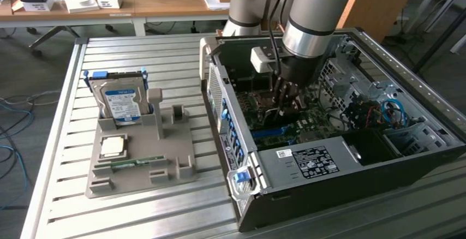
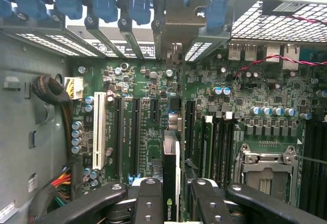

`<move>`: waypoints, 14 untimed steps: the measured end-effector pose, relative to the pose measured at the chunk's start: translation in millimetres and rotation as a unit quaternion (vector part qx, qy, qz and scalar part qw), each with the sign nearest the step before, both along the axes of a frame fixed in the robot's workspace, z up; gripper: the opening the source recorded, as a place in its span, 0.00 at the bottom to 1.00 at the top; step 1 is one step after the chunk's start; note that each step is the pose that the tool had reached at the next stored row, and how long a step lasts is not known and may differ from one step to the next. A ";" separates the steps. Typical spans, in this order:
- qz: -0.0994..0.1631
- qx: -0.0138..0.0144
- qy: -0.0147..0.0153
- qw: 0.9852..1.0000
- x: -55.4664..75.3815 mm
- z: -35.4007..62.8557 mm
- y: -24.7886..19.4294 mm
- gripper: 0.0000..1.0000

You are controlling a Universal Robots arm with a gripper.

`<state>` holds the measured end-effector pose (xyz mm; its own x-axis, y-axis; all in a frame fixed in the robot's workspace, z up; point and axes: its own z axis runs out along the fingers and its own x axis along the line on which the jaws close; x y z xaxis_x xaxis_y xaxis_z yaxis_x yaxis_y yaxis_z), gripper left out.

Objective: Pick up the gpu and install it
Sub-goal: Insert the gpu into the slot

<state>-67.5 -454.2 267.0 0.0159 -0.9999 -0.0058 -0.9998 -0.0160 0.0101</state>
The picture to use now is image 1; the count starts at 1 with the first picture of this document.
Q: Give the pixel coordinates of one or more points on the square CPU chip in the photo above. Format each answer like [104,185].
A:
[111,146]

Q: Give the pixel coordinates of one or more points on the green loose RAM stick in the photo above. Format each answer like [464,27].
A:
[127,163]

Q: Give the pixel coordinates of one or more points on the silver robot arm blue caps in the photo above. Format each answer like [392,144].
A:
[317,7]

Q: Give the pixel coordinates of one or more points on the green motherboard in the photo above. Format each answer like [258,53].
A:
[317,119]

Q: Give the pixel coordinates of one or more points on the blue case latch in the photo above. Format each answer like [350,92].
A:
[241,176]

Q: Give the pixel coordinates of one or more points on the expansion slot with blue latch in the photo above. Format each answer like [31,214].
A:
[269,133]

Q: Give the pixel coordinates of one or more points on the small white carton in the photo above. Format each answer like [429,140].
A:
[108,1]

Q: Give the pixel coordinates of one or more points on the long wooden desk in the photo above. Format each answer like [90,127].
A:
[163,4]

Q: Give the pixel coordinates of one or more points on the black chair base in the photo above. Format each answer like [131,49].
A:
[55,33]

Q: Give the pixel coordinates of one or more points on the hard disk in blue carrier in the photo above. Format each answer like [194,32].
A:
[120,102]

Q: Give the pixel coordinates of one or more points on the black open PC case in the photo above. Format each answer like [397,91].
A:
[327,195]

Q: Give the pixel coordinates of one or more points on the grey plastic parts rack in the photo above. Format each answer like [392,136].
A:
[142,146]

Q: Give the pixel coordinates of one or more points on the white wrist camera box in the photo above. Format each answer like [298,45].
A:
[261,59]

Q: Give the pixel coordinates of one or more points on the perforated metal drive cage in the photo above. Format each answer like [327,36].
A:
[342,86]

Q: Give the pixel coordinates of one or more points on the white box with tape roll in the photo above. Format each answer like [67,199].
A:
[82,0]

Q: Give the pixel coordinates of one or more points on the grey power supply unit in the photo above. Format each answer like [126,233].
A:
[277,173]

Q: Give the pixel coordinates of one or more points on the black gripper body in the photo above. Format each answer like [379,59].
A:
[298,70]

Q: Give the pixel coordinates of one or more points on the open black white box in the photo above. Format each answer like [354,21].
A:
[36,5]

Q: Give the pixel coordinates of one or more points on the white paper stack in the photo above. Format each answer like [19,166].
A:
[215,1]

